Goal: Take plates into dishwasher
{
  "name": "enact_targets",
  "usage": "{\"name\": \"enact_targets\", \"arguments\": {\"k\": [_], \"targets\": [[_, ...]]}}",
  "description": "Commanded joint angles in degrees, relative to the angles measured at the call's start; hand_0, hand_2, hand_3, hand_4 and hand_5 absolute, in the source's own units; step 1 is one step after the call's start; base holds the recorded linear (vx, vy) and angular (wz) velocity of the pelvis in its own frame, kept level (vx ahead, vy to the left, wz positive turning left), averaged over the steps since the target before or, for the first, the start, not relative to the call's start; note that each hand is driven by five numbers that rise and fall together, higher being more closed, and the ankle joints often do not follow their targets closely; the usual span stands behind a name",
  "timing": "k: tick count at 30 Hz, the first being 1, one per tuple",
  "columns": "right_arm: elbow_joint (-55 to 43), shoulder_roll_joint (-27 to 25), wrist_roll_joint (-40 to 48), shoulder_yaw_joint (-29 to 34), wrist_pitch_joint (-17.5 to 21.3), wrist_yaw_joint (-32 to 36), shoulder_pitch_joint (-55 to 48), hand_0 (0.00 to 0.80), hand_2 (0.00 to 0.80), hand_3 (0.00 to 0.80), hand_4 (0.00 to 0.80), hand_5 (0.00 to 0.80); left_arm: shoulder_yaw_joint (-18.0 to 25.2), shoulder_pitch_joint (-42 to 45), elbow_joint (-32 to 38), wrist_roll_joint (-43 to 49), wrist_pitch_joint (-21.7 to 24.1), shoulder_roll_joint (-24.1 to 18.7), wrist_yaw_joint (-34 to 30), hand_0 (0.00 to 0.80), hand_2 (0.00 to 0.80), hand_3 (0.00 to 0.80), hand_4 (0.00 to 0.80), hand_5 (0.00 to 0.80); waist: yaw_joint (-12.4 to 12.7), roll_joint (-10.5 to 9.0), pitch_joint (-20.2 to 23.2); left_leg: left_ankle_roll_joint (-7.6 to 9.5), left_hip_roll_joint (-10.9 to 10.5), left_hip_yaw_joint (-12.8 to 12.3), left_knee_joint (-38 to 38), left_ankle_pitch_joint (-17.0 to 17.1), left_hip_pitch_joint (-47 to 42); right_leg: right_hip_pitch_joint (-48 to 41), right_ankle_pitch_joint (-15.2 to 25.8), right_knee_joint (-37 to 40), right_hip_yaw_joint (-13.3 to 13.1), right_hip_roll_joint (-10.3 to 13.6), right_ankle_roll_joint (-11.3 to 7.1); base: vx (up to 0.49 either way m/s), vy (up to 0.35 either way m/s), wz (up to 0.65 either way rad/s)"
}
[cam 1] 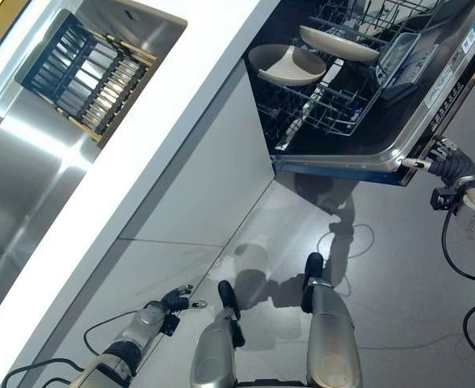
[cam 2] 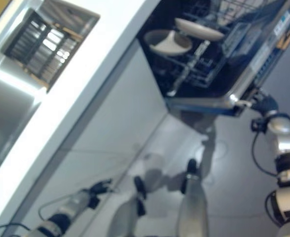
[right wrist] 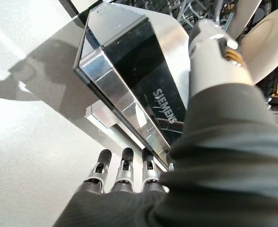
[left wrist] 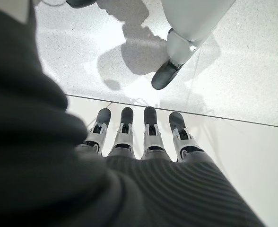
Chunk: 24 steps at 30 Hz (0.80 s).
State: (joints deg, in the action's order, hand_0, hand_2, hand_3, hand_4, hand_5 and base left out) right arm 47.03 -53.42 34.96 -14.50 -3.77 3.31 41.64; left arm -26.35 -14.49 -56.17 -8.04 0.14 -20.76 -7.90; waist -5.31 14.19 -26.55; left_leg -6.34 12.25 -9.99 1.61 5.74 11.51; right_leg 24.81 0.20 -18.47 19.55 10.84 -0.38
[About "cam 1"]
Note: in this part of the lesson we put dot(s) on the black silver robot left hand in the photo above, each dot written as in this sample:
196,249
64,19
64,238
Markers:
177,301

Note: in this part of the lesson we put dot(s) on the black silver robot right hand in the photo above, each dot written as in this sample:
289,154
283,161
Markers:
455,165

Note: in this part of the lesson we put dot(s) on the beige ceramic plate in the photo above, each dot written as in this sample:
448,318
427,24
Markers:
334,44
278,66

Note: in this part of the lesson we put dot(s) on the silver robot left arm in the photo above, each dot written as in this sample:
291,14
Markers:
132,335

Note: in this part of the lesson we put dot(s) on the open dishwasher door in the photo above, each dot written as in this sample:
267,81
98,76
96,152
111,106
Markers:
383,149

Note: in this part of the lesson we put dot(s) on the grey plastic cutlery basket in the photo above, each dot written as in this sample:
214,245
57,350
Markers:
399,60

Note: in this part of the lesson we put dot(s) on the white kitchen cabinet front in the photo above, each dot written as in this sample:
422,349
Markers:
201,169

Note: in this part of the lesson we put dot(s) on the stainless steel kitchen sink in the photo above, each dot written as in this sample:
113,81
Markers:
19,182

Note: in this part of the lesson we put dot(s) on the black dish drying rack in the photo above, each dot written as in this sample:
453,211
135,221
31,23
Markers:
80,81

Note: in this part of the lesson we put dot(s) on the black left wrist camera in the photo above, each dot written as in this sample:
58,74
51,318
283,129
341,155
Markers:
169,326

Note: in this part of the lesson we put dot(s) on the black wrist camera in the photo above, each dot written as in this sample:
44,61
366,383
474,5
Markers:
443,199
169,326

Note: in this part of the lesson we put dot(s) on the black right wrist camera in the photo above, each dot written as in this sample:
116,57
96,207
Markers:
443,199

